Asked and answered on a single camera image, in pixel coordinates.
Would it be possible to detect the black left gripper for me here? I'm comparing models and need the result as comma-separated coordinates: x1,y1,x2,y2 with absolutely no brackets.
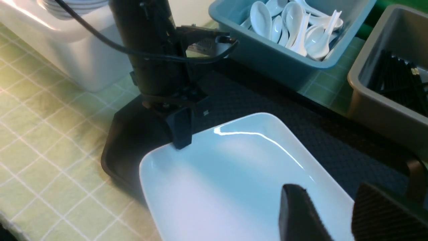
130,70,212,150

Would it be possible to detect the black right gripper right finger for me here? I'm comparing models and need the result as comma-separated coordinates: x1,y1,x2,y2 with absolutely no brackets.
351,183,428,241

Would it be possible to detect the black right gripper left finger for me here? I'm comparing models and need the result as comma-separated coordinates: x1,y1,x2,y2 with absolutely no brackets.
279,184,333,241

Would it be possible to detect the white square rice plate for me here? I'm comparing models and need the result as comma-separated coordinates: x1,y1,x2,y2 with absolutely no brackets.
139,113,354,241

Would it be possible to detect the white ceramic soup spoon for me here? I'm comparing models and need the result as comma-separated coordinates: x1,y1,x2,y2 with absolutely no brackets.
290,13,311,57

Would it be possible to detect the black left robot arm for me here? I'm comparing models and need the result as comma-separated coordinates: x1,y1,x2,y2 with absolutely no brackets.
109,0,210,150

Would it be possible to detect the black serving tray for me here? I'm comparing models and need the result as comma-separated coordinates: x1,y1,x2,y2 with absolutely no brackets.
100,60,427,209

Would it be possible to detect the large white plastic tub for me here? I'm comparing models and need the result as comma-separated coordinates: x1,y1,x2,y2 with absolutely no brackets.
0,0,132,92

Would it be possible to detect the green checkered tablecloth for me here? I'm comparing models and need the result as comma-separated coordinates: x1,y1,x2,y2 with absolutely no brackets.
0,25,363,241

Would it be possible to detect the brown plastic chopstick bin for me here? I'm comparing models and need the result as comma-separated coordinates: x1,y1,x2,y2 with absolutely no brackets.
347,4,427,162

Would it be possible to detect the white spoon centre large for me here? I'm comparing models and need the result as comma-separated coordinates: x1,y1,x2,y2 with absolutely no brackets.
249,1,272,40

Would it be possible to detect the teal plastic spoon bin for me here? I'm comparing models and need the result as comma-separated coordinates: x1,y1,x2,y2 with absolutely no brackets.
208,0,376,90

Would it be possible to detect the white spoon front left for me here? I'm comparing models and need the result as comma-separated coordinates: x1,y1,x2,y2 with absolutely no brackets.
270,15,282,43

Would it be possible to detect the pile of black chopsticks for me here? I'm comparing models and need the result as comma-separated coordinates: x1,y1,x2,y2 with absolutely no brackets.
368,50,428,116

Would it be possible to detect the stack of white bowls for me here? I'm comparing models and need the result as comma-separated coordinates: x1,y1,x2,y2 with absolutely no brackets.
36,0,108,20

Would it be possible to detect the white spoon right upright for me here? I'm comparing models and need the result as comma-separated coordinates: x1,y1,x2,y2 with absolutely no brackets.
306,10,342,61

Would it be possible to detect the white spoon top of bin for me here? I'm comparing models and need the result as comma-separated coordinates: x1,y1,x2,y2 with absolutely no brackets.
291,0,332,29

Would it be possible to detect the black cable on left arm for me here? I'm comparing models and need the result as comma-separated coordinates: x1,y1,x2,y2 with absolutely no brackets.
53,0,239,64

